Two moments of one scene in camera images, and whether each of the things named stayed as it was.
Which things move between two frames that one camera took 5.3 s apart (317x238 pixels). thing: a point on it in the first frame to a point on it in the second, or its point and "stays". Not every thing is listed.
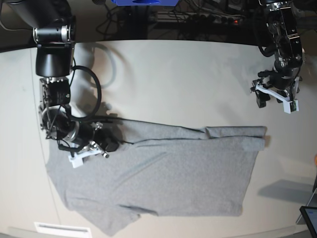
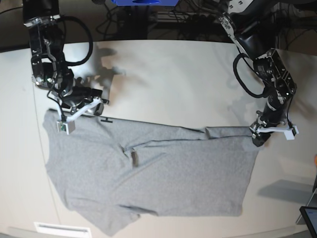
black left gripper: (100, 139) to (84, 94)
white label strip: (62, 229) stays
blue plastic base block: (145, 2) stays
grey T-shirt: (163, 168) stays
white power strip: (182, 17) stays
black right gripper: (287, 84) to (259, 138)
